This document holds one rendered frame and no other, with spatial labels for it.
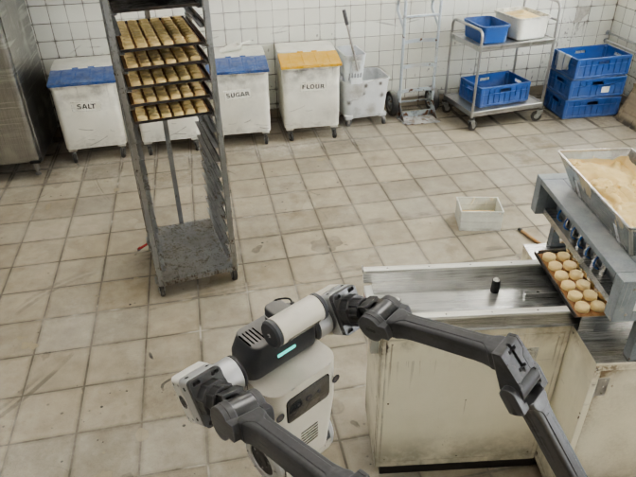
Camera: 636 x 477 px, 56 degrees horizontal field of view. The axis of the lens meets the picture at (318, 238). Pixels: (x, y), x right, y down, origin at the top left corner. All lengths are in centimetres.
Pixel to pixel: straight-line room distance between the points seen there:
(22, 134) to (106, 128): 67
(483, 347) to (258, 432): 51
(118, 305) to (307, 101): 266
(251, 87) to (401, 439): 361
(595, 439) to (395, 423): 74
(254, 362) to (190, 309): 219
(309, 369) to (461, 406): 107
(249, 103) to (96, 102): 129
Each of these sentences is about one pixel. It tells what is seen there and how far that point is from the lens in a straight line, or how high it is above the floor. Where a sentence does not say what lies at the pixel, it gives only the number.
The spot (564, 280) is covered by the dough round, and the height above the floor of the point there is 92.
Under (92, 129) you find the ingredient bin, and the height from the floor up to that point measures 31.
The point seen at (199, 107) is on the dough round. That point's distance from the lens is 329.
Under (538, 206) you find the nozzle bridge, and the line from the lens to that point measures 258.
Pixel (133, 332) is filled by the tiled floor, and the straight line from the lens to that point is 358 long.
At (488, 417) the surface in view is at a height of 37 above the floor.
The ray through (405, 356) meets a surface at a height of 73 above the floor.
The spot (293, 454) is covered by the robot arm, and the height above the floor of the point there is 135.
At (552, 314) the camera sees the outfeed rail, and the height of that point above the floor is 89.
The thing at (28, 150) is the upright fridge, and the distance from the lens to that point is 542.
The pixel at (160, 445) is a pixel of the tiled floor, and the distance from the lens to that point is 299.
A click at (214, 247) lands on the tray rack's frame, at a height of 15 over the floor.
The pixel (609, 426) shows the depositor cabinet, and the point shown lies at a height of 50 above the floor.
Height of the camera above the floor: 228
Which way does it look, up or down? 33 degrees down
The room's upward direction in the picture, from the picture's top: 1 degrees counter-clockwise
